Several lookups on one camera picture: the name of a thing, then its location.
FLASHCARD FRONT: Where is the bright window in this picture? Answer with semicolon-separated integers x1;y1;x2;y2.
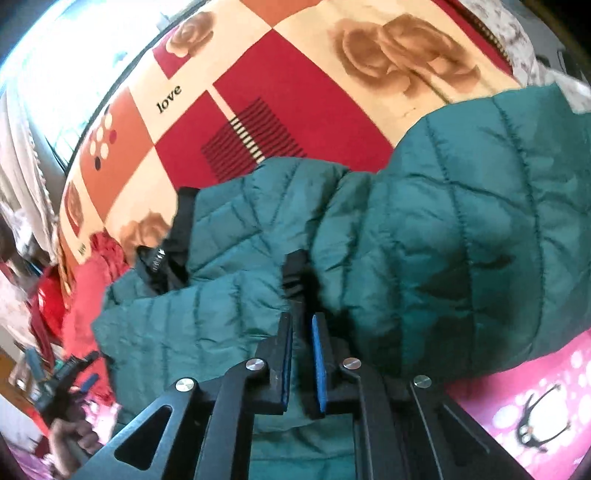
7;0;185;155

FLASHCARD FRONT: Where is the coral red garment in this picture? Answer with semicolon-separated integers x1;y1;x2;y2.
60;231;136;407

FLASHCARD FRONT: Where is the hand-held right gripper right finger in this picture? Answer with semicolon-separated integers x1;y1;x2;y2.
310;313;532;480

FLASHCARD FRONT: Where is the white curtain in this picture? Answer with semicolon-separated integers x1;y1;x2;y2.
0;88;65;261

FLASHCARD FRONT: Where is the grey floral cloth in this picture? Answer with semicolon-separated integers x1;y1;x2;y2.
462;0;575;88

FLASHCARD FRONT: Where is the red cream rose printed blanket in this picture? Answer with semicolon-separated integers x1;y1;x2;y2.
58;0;525;278

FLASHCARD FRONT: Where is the dark red cloth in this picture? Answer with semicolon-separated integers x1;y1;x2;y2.
28;265;70;365

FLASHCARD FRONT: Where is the green quilted puffer jacket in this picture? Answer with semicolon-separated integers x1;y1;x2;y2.
91;84;591;480

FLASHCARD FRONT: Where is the person's left hand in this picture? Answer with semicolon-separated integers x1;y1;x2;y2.
48;408;105;477

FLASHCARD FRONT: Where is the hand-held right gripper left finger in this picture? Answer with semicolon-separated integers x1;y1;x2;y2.
69;313;296;480

